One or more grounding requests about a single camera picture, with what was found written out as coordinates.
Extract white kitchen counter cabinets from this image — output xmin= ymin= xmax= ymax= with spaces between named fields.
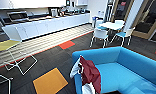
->
xmin=2 ymin=12 xmax=92 ymax=42

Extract white upper wall cabinets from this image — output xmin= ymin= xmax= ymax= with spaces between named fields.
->
xmin=0 ymin=0 xmax=67 ymax=10

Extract brown wooden door frame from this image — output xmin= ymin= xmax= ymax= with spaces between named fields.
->
xmin=132 ymin=0 xmax=156 ymax=41

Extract blue sofa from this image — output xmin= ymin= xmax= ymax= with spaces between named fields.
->
xmin=71 ymin=46 xmax=156 ymax=94

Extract white high chair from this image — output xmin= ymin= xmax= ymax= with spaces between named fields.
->
xmin=0 ymin=70 xmax=14 ymax=94

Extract white low table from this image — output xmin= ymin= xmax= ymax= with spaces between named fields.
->
xmin=99 ymin=21 xmax=125 ymax=34

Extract grey microwave oven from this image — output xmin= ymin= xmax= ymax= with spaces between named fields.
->
xmin=7 ymin=10 xmax=29 ymax=22

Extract red and white jacket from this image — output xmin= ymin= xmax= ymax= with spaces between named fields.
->
xmin=69 ymin=55 xmax=103 ymax=94

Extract white chair yellow seat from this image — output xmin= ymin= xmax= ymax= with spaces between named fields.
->
xmin=0 ymin=39 xmax=39 ymax=76

